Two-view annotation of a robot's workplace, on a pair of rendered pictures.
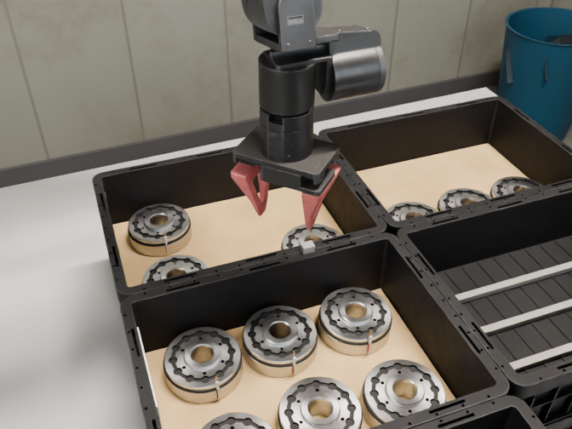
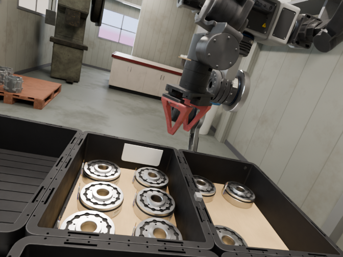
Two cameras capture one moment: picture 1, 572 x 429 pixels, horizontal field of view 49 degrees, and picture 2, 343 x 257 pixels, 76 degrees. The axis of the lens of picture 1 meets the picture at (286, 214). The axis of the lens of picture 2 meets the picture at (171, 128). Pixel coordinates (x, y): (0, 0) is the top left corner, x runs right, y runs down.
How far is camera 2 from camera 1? 0.83 m
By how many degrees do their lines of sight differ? 84
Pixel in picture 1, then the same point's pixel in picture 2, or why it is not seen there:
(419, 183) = not seen: outside the picture
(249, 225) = (251, 232)
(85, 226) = not seen: hidden behind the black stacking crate
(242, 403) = (127, 188)
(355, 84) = (199, 48)
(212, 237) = (238, 213)
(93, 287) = not seen: hidden behind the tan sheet
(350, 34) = (219, 24)
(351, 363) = (129, 233)
